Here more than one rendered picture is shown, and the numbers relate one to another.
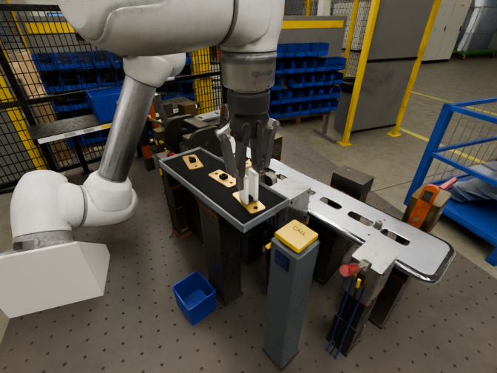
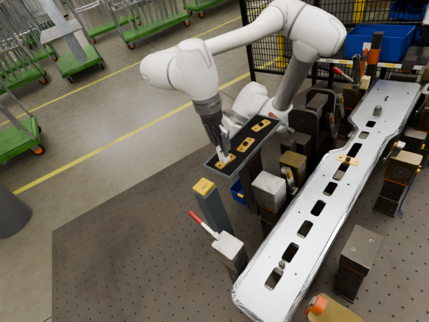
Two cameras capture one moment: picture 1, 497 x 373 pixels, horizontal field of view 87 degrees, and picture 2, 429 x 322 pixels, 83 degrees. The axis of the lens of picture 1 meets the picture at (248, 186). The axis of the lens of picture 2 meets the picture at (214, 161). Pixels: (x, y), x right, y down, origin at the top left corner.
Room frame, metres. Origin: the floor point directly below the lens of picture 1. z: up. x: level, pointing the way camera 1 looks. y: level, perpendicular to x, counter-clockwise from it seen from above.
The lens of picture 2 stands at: (0.50, -0.69, 1.81)
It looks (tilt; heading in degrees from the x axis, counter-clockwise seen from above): 42 degrees down; 96
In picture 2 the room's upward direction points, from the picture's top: 19 degrees counter-clockwise
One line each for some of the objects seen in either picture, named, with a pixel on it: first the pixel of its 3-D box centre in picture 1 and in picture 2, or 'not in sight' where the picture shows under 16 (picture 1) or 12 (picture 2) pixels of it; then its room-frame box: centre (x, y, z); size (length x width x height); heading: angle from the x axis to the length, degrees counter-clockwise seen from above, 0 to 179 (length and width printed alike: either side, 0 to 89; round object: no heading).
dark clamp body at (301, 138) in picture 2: not in sight; (295, 166); (0.79, 0.12, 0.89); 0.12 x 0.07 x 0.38; 132
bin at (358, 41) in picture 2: (121, 101); (376, 41); (1.50, 0.72, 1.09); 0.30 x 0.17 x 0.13; 127
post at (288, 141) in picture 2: not in sight; (289, 172); (0.74, 0.08, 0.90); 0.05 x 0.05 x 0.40; 42
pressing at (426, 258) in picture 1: (257, 163); (347, 164); (0.95, -0.04, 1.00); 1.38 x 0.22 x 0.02; 42
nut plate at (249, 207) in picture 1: (248, 199); (225, 160); (0.47, 0.00, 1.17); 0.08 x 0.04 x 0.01; 31
